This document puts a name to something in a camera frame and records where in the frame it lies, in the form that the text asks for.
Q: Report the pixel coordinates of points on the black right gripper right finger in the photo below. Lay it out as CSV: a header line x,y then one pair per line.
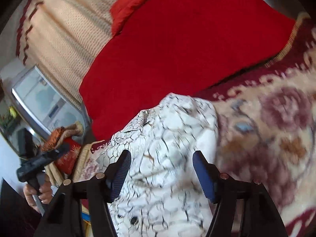
x,y
260,216

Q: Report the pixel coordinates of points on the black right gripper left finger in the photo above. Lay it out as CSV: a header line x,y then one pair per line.
x,y
63,216

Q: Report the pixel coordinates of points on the white crackle-pattern garment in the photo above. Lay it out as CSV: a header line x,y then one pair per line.
x,y
161,195

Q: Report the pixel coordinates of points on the person's left hand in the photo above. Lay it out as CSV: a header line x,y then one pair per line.
x,y
45,193

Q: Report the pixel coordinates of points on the orange black patterned cloth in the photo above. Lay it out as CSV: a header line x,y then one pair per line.
x,y
55,139

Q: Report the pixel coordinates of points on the red gift box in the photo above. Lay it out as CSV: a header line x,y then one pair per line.
x,y
65,164

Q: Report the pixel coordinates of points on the beige fleece garment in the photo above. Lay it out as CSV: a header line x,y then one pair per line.
x,y
86,165

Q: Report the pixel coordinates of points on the silver refrigerator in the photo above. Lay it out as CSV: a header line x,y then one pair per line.
x,y
41,105

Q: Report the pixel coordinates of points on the floral maroon beige blanket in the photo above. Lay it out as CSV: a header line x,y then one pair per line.
x,y
266,126

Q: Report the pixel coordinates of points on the beige dotted curtain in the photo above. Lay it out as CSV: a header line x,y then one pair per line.
x,y
62,38

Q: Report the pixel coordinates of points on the red quilt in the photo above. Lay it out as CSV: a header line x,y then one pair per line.
x,y
177,46

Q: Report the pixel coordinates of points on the small red pillow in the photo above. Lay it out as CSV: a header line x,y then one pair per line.
x,y
120,11

